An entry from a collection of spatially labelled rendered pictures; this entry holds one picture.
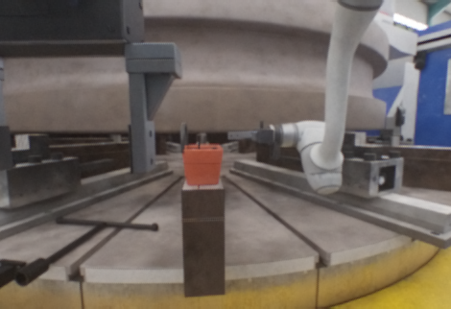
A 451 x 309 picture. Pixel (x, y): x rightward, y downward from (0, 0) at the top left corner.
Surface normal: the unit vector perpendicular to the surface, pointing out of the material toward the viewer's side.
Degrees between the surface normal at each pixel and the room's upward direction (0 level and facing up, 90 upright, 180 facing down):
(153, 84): 90
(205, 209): 90
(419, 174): 90
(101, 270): 90
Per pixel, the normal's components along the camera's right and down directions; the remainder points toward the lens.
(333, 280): 0.29, 0.11
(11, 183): 0.95, 0.04
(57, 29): 0.00, 0.12
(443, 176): -0.64, 0.10
